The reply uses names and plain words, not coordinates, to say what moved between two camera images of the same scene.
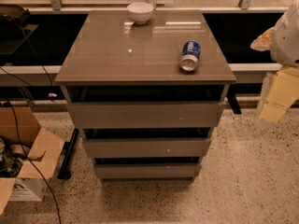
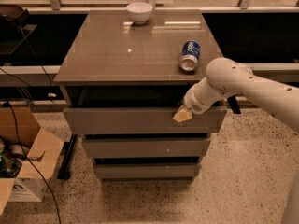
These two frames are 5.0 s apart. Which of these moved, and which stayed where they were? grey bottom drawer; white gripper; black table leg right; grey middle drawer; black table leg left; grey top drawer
Moved: white gripper; grey top drawer
Stayed: black table leg left; black table leg right; grey bottom drawer; grey middle drawer
